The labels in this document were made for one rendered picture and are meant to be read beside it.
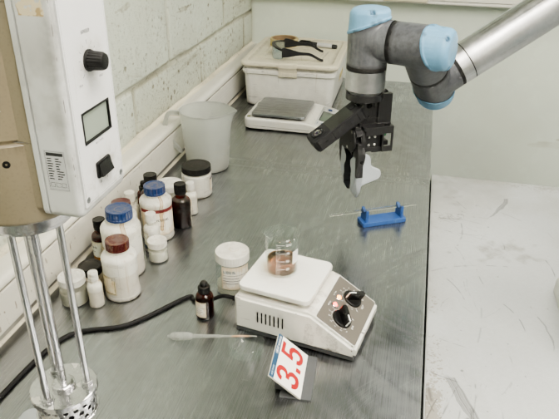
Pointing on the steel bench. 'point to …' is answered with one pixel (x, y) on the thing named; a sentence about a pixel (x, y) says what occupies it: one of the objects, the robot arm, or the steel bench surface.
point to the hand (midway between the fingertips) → (348, 187)
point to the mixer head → (55, 114)
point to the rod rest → (382, 218)
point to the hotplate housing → (296, 321)
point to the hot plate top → (289, 287)
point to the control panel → (359, 315)
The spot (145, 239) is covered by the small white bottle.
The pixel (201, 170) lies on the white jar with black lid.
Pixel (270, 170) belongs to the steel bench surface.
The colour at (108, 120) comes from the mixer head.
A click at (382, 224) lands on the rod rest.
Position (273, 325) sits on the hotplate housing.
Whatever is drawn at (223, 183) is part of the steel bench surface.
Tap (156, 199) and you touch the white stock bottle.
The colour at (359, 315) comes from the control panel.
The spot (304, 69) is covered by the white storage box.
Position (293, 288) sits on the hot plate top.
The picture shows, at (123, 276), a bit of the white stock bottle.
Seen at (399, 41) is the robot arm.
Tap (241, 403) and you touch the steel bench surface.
